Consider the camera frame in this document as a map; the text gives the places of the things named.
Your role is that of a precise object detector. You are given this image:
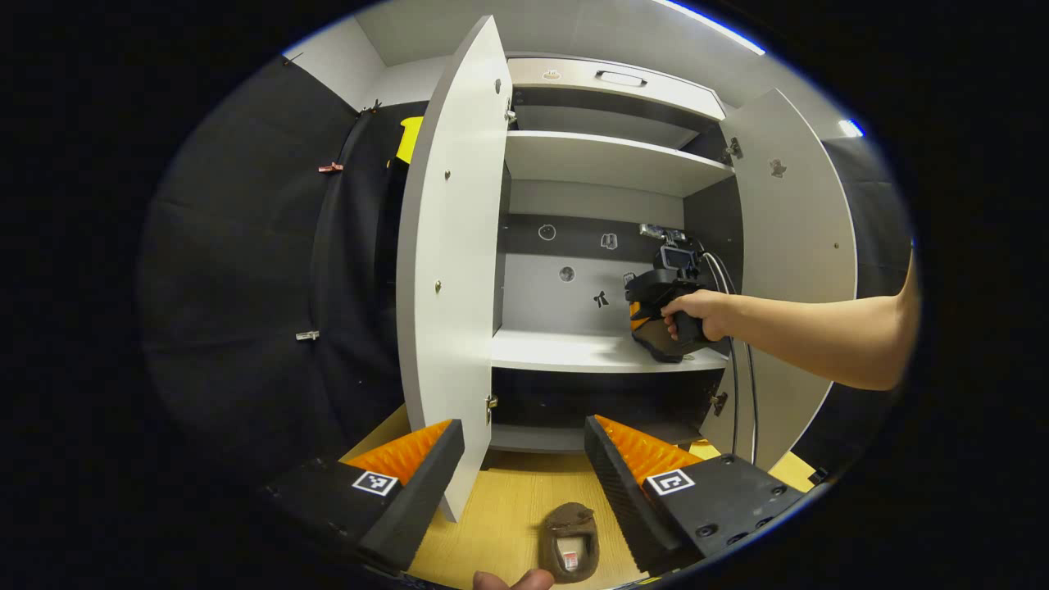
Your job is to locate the white cabinet door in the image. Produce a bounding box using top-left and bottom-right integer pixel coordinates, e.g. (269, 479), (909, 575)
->
(701, 88), (858, 472)
(397, 15), (514, 523)

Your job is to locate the black backdrop cloth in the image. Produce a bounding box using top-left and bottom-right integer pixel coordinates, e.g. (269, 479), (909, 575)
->
(138, 57), (915, 492)

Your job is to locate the long ceiling light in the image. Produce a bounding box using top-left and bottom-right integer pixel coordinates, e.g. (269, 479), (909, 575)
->
(656, 0), (767, 57)

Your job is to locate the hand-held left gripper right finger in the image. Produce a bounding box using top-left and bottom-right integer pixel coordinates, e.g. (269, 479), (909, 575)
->
(584, 415), (808, 577)

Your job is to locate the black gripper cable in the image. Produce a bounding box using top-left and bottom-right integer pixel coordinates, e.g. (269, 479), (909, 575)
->
(701, 250), (759, 468)

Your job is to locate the white cabinet drawer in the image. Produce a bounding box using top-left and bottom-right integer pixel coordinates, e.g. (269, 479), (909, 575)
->
(506, 57), (728, 121)

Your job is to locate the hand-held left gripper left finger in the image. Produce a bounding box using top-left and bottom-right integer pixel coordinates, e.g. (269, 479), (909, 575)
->
(262, 420), (465, 573)

